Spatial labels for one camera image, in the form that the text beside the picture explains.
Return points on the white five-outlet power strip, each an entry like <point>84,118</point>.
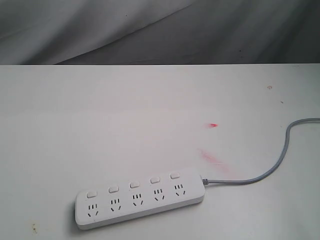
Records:
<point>114,202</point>

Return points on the grey backdrop cloth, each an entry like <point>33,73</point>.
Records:
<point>159,32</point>

